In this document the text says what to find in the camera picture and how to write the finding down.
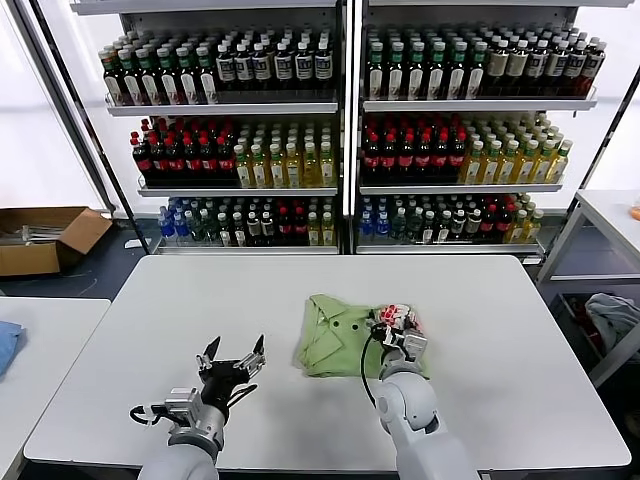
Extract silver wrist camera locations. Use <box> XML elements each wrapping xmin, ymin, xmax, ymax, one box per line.
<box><xmin>164</xmin><ymin>387</ymin><xmax>202</xmax><ymax>427</ymax></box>
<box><xmin>402</xmin><ymin>332</ymin><xmax>431</xmax><ymax>360</ymax></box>

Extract dark bottle beige label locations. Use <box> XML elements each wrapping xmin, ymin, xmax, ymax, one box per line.
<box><xmin>485</xmin><ymin>40</ymin><xmax>509</xmax><ymax>99</ymax></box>
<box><xmin>505</xmin><ymin>40</ymin><xmax>529</xmax><ymax>99</ymax></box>

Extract grey metal shelf unit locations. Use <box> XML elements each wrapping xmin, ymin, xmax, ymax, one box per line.
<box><xmin>69</xmin><ymin>0</ymin><xmax>347</xmax><ymax>257</ymax></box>
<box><xmin>349</xmin><ymin>0</ymin><xmax>600</xmax><ymax>262</ymax></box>

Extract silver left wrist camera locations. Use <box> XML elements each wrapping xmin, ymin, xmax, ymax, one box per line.
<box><xmin>164</xmin><ymin>387</ymin><xmax>202</xmax><ymax>427</ymax></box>

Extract red cap cola bottle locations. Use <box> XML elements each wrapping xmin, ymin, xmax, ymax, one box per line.
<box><xmin>414</xmin><ymin>132</ymin><xmax>434</xmax><ymax>184</ymax></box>
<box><xmin>397</xmin><ymin>132</ymin><xmax>417</xmax><ymax>184</ymax></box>
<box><xmin>129</xmin><ymin>131</ymin><xmax>154</xmax><ymax>185</ymax></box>
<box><xmin>494</xmin><ymin>203</ymin><xmax>512</xmax><ymax>242</ymax></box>
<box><xmin>198</xmin><ymin>135</ymin><xmax>220</xmax><ymax>185</ymax></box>
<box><xmin>181</xmin><ymin>137</ymin><xmax>203</xmax><ymax>185</ymax></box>
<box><xmin>164</xmin><ymin>137</ymin><xmax>186</xmax><ymax>185</ymax></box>
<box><xmin>215</xmin><ymin>135</ymin><xmax>237</xmax><ymax>185</ymax></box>
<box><xmin>479</xmin><ymin>204</ymin><xmax>497</xmax><ymax>242</ymax></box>
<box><xmin>291</xmin><ymin>207</ymin><xmax>308</xmax><ymax>247</ymax></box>
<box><xmin>276</xmin><ymin>207</ymin><xmax>293</xmax><ymax>247</ymax></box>
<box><xmin>447</xmin><ymin>129</ymin><xmax>467</xmax><ymax>184</ymax></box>
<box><xmin>379</xmin><ymin>132</ymin><xmax>400</xmax><ymax>184</ymax></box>
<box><xmin>431</xmin><ymin>131</ymin><xmax>451</xmax><ymax>184</ymax></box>
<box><xmin>362</xmin><ymin>132</ymin><xmax>382</xmax><ymax>184</ymax></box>
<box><xmin>148</xmin><ymin>135</ymin><xmax>169</xmax><ymax>185</ymax></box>

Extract green polo shirt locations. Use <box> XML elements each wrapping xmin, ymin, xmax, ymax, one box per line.
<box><xmin>292</xmin><ymin>293</ymin><xmax>432</xmax><ymax>380</ymax></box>

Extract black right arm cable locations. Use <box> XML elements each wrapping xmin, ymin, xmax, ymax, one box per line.
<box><xmin>358</xmin><ymin>329</ymin><xmax>390</xmax><ymax>402</ymax></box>

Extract red crumpled cloth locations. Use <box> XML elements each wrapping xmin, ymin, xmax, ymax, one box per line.
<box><xmin>573</xmin><ymin>298</ymin><xmax>601</xmax><ymax>351</ymax></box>

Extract brown cardboard box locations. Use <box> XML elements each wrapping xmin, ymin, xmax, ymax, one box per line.
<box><xmin>0</xmin><ymin>206</ymin><xmax>114</xmax><ymax>278</ymax></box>

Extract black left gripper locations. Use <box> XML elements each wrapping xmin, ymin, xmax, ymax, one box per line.
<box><xmin>194</xmin><ymin>333</ymin><xmax>266</xmax><ymax>407</ymax></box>

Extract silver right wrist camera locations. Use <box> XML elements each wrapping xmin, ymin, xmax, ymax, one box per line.
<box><xmin>402</xmin><ymin>332</ymin><xmax>431</xmax><ymax>360</ymax></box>

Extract dark storage crate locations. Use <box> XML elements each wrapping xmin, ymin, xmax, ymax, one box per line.
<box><xmin>555</xmin><ymin>291</ymin><xmax>640</xmax><ymax>374</ymax></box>

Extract grey frame side table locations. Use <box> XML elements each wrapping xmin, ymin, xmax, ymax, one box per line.
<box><xmin>533</xmin><ymin>188</ymin><xmax>640</xmax><ymax>389</ymax></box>

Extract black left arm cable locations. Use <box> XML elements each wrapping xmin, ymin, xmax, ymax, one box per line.
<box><xmin>129</xmin><ymin>403</ymin><xmax>172</xmax><ymax>427</ymax></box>

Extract dark tea bottle green cap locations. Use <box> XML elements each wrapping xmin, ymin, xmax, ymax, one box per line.
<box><xmin>446</xmin><ymin>42</ymin><xmax>467</xmax><ymax>100</ymax></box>
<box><xmin>385</xmin><ymin>42</ymin><xmax>406</xmax><ymax>100</ymax></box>
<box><xmin>426</xmin><ymin>42</ymin><xmax>447</xmax><ymax>100</ymax></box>
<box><xmin>138</xmin><ymin>48</ymin><xmax>162</xmax><ymax>106</ymax></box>
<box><xmin>101</xmin><ymin>46</ymin><xmax>125</xmax><ymax>106</ymax></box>
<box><xmin>176</xmin><ymin>46</ymin><xmax>200</xmax><ymax>105</ymax></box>
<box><xmin>156</xmin><ymin>47</ymin><xmax>181</xmax><ymax>106</ymax></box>
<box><xmin>465</xmin><ymin>42</ymin><xmax>488</xmax><ymax>100</ymax></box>
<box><xmin>406</xmin><ymin>42</ymin><xmax>427</xmax><ymax>100</ymax></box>
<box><xmin>366</xmin><ymin>42</ymin><xmax>386</xmax><ymax>100</ymax></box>
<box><xmin>118</xmin><ymin>48</ymin><xmax>144</xmax><ymax>106</ymax></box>
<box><xmin>195</xmin><ymin>46</ymin><xmax>219</xmax><ymax>105</ymax></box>

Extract black slanted frame pole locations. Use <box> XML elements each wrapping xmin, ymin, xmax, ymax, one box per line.
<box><xmin>27</xmin><ymin>0</ymin><xmax>154</xmax><ymax>255</ymax></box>
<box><xmin>544</xmin><ymin>64</ymin><xmax>640</xmax><ymax>256</ymax></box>

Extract dark bottle white blue label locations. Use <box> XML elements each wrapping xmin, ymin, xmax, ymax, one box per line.
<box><xmin>293</xmin><ymin>41</ymin><xmax>315</xmax><ymax>101</ymax></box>
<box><xmin>579</xmin><ymin>37</ymin><xmax>605</xmax><ymax>99</ymax></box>
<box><xmin>543</xmin><ymin>40</ymin><xmax>568</xmax><ymax>99</ymax></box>
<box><xmin>233</xmin><ymin>43</ymin><xmax>254</xmax><ymax>101</ymax></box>
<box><xmin>273</xmin><ymin>42</ymin><xmax>294</xmax><ymax>101</ymax></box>
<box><xmin>562</xmin><ymin>40</ymin><xmax>587</xmax><ymax>99</ymax></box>
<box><xmin>524</xmin><ymin>40</ymin><xmax>549</xmax><ymax>99</ymax></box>
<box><xmin>312</xmin><ymin>40</ymin><xmax>334</xmax><ymax>101</ymax></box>
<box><xmin>251</xmin><ymin>42</ymin><xmax>273</xmax><ymax>101</ymax></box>
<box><xmin>215</xmin><ymin>43</ymin><xmax>236</xmax><ymax>101</ymax></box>

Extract grey metal parts bundle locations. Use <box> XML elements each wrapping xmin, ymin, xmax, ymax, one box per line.
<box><xmin>0</xmin><ymin>223</ymin><xmax>69</xmax><ymax>247</ymax></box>

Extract blue folded cloth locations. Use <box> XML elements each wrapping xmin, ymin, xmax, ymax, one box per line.
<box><xmin>0</xmin><ymin>319</ymin><xmax>27</xmax><ymax>377</ymax></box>

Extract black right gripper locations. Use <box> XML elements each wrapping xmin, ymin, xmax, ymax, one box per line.
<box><xmin>368</xmin><ymin>313</ymin><xmax>426</xmax><ymax>354</ymax></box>

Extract silver frame pole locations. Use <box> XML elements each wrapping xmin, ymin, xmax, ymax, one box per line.
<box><xmin>8</xmin><ymin>0</ymin><xmax>121</xmax><ymax>219</ymax></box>

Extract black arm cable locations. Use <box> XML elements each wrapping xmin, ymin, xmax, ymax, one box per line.
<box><xmin>129</xmin><ymin>403</ymin><xmax>172</xmax><ymax>427</ymax></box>
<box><xmin>358</xmin><ymin>329</ymin><xmax>390</xmax><ymax>402</ymax></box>

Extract grey-blue crumpled cloth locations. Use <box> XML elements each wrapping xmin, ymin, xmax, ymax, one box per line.
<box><xmin>583</xmin><ymin>292</ymin><xmax>640</xmax><ymax>354</ymax></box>

